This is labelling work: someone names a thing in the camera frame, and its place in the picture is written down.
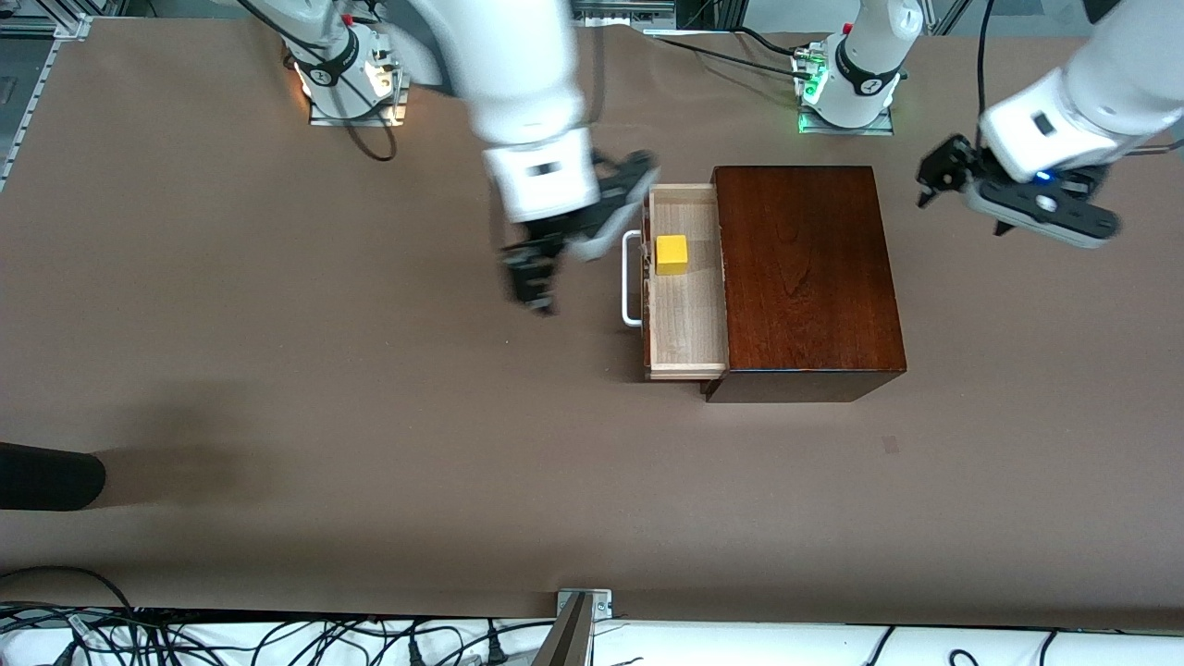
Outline silver drawer handle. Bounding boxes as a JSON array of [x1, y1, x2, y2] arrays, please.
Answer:
[[621, 229, 647, 328]]

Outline light wooden drawer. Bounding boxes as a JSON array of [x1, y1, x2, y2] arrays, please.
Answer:
[[642, 183, 731, 382]]

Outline grey equipment box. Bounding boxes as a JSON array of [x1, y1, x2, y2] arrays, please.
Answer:
[[572, 0, 677, 28]]

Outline dark wooden cabinet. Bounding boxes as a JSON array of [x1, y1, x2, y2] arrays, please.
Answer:
[[703, 166, 907, 403]]

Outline grey metal beam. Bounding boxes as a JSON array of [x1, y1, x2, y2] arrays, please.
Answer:
[[531, 593, 595, 666]]

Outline white ledge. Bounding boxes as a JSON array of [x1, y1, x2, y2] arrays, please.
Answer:
[[0, 606, 1184, 666]]

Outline black ribbed cylinder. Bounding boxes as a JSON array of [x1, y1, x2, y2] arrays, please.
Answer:
[[0, 442, 106, 512]]

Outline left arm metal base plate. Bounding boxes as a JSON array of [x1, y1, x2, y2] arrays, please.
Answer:
[[797, 104, 895, 137]]

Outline thin black table cable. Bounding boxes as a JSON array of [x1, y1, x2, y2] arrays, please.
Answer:
[[646, 28, 817, 82]]

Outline small metal corner bracket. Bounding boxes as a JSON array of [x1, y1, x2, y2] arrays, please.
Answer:
[[557, 588, 613, 619]]

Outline black looped cable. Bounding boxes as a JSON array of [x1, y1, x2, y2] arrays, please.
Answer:
[[0, 565, 142, 666]]

